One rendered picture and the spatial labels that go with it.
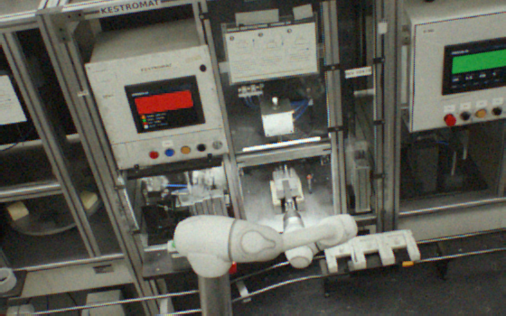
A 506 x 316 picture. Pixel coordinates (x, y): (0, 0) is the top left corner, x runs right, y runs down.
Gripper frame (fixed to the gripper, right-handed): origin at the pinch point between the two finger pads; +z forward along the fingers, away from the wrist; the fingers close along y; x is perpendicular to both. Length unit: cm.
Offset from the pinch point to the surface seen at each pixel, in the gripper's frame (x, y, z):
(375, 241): -32.8, -14.9, -23.1
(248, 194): 17.1, -10.9, 13.0
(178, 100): 34, 64, -16
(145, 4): 37, 99, -12
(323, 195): -16.3, -10.8, 4.6
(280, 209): 3.8, -8.2, -2.9
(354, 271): -21.7, -18.5, -33.9
